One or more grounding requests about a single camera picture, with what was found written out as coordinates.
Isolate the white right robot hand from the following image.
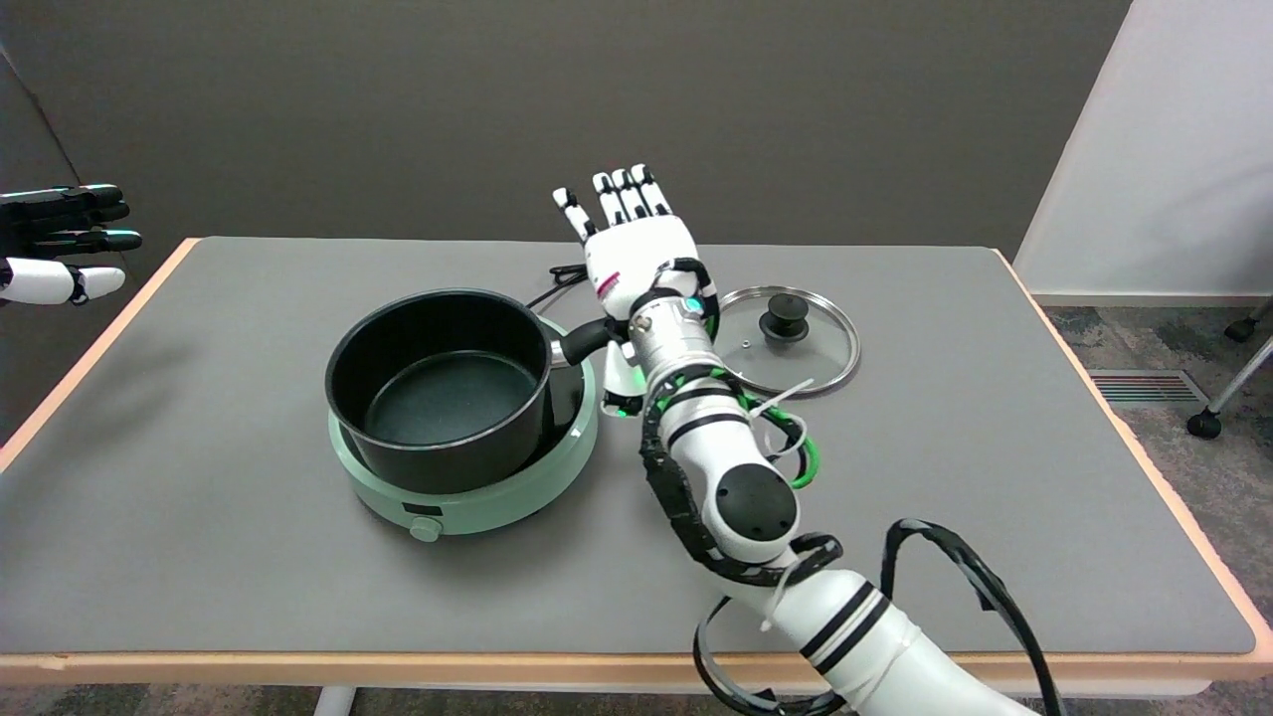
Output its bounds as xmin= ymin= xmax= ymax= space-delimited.
xmin=552 ymin=164 xmax=719 ymax=420

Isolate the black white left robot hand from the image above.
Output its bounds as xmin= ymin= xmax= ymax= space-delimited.
xmin=0 ymin=184 xmax=143 ymax=307

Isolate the black soup pot with handle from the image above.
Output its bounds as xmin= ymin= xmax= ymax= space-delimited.
xmin=324 ymin=288 xmax=624 ymax=495

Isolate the glass pot lid black knob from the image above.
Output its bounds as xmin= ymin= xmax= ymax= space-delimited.
xmin=710 ymin=285 xmax=861 ymax=400

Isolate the white zip tie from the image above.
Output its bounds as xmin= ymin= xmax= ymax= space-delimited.
xmin=751 ymin=378 xmax=815 ymax=419

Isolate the green induction cooker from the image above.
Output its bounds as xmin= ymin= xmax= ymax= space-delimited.
xmin=328 ymin=316 xmax=600 ymax=543

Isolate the grey table mat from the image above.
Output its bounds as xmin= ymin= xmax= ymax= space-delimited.
xmin=0 ymin=237 xmax=1256 ymax=655

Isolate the floor air vent grille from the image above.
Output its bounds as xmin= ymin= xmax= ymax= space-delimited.
xmin=1087 ymin=370 xmax=1209 ymax=407

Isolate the grey chair leg with caster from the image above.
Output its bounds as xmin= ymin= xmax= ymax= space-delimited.
xmin=1223 ymin=298 xmax=1273 ymax=344
xmin=1186 ymin=333 xmax=1273 ymax=441

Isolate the black power cord with plug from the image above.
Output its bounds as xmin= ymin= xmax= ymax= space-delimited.
xmin=525 ymin=263 xmax=592 ymax=311

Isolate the black braided cable sleeve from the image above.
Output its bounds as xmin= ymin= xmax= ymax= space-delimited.
xmin=639 ymin=366 xmax=844 ymax=588

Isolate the green cable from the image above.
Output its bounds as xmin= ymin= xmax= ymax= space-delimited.
xmin=734 ymin=391 xmax=822 ymax=490

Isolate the thin black cable loop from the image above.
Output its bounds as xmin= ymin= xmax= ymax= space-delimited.
xmin=693 ymin=595 xmax=848 ymax=716

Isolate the thick taped black cable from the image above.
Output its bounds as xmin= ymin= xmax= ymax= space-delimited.
xmin=880 ymin=517 xmax=1067 ymax=716

